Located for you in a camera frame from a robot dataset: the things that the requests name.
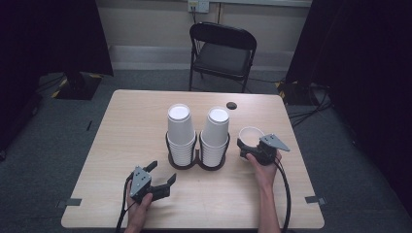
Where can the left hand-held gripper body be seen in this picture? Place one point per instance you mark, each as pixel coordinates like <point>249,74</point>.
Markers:
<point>140,183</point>

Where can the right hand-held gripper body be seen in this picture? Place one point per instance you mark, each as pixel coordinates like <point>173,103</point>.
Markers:
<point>268,147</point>

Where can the single white paper cup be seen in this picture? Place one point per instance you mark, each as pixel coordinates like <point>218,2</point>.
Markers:
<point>251,136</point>

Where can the stack of white paper cups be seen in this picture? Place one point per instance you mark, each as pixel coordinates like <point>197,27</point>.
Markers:
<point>179,132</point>
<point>215,134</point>

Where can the black double cup holder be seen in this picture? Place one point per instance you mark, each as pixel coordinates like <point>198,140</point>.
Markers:
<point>196,163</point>

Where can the person's right hand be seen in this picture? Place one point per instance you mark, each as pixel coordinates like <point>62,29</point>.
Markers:
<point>265,173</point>

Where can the person's left hand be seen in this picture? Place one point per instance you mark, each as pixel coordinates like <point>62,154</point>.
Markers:
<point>137,212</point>

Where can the dark round table grommet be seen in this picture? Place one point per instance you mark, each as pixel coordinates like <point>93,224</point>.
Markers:
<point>231,105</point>

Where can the black stand base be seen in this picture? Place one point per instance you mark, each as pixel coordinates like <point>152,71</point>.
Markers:
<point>77,87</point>
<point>293,93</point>

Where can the grey tape strip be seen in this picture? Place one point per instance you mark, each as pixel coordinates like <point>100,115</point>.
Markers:
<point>69,202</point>
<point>315,200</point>

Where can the black folding chair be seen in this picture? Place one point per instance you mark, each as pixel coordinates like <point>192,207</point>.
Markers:
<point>223,58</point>

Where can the black curtain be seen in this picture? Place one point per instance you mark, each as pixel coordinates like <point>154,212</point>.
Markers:
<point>362,81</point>
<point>48,48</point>

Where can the white wall socket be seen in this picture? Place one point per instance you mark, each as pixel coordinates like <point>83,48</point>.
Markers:
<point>198,6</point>

